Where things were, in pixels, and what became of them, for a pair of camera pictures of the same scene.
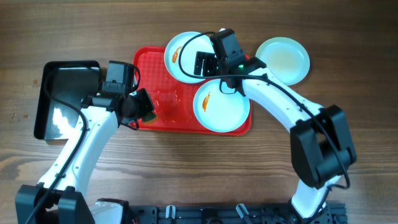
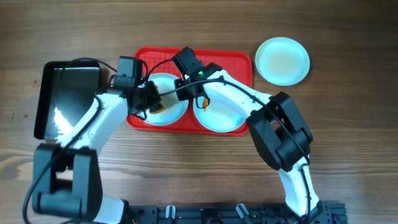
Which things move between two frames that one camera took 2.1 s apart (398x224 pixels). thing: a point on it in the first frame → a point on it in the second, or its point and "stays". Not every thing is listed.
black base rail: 334,213 stays
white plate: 219,112 stays
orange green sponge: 150,117 → 157,109
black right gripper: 209,59 → 182,94
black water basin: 71,82 stays
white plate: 285,58 stays
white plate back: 202,43 → 174,109
